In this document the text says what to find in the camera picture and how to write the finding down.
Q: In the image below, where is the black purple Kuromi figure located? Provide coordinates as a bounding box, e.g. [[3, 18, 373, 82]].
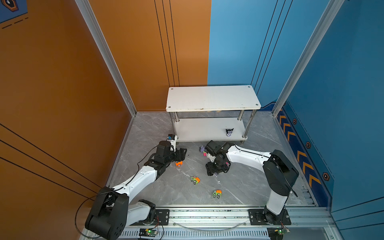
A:
[[226, 129, 234, 137]]

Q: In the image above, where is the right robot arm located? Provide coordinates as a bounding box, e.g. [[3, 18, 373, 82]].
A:
[[200, 141, 299, 226]]

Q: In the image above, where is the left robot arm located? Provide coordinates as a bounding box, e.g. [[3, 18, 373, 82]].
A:
[[85, 140, 187, 240]]

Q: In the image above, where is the white two-tier shelf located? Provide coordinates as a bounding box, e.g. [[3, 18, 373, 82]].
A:
[[166, 85, 261, 142]]

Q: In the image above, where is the orange green toy car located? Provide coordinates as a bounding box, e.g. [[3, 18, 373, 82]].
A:
[[191, 176, 201, 185]]

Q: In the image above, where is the green orange toy truck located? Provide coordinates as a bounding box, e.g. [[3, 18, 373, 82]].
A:
[[213, 190, 222, 199]]

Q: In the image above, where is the left circuit board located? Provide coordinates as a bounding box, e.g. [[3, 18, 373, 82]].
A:
[[138, 229, 160, 240]]

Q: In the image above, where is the circuit board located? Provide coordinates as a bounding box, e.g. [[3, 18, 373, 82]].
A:
[[138, 229, 160, 240], [267, 228, 291, 240]]

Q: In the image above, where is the right circuit board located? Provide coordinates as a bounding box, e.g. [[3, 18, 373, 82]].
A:
[[267, 228, 291, 240]]

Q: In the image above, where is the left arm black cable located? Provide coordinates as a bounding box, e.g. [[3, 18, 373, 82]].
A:
[[74, 145, 158, 240]]

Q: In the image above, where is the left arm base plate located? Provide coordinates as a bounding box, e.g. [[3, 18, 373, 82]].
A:
[[132, 209, 170, 227]]

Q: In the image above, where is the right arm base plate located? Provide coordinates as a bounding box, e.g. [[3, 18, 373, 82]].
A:
[[248, 208, 292, 226]]

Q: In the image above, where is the left aluminium corner post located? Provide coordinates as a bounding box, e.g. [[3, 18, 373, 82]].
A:
[[75, 0, 137, 117]]

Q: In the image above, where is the aluminium corner post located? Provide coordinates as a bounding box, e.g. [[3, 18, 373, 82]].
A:
[[75, 0, 137, 117], [272, 0, 345, 118]]

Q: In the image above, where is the right aluminium corner post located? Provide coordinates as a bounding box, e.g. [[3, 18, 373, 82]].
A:
[[272, 0, 345, 118]]

